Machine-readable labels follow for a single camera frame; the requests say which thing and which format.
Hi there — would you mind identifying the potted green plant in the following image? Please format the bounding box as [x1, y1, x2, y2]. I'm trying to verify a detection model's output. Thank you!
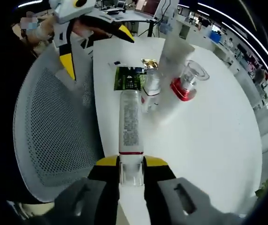
[255, 177, 268, 198]

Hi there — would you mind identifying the green and black sachet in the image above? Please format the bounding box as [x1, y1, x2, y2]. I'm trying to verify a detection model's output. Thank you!
[113, 66, 149, 91]

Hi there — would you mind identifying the grey mesh office chair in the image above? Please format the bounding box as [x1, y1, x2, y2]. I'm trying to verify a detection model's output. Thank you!
[13, 44, 107, 203]

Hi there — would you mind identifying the blue storage bin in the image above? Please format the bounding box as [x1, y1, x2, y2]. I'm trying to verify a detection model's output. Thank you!
[209, 31, 222, 45]

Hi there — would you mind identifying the small clear-capped skincare bottle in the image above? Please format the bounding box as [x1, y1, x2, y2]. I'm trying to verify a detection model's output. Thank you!
[140, 67, 162, 113]
[118, 90, 145, 186]

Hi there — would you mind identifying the white skincare bottle red collar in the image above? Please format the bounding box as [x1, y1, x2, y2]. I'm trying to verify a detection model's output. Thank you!
[164, 60, 210, 118]

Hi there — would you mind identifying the gold foil sachet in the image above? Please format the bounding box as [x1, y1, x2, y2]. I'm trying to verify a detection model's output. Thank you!
[141, 58, 160, 69]

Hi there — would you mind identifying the computer monitor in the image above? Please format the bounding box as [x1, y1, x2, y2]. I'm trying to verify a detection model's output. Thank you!
[135, 0, 161, 17]

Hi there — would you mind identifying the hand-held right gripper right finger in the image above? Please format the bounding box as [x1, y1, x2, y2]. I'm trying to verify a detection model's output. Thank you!
[144, 156, 215, 225]

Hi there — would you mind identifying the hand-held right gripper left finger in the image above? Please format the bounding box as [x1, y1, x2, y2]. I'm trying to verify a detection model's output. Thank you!
[54, 155, 121, 225]

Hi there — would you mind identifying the white skincare tube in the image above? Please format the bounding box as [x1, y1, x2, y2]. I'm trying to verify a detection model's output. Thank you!
[159, 34, 196, 106]

